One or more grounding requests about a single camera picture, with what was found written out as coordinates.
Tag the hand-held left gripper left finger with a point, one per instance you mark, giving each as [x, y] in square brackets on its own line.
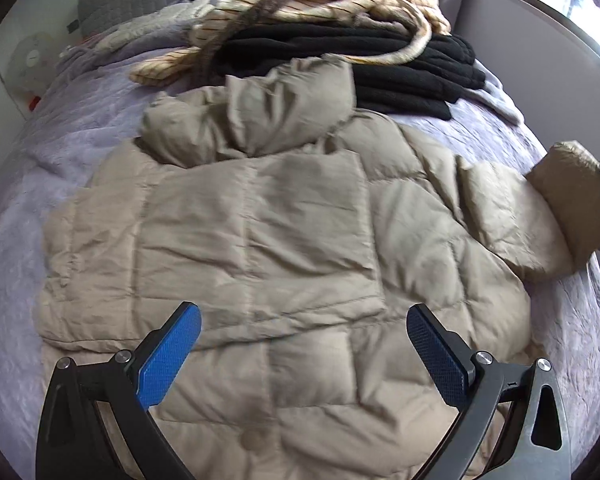
[167, 355]

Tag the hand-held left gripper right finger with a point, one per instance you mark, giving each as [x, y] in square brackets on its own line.
[437, 355]

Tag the beige puffer jacket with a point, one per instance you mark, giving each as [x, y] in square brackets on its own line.
[280, 220]

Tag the light grey cloth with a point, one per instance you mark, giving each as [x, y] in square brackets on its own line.
[502, 97]

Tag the black knit garment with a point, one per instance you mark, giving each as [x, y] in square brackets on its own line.
[405, 70]

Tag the lavender plush blanket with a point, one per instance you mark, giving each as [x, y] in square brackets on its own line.
[65, 125]

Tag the small red object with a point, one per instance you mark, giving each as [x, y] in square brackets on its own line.
[34, 102]

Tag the white fan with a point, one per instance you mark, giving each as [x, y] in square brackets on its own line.
[32, 65]

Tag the grey quilted headboard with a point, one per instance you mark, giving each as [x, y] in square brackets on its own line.
[130, 0]

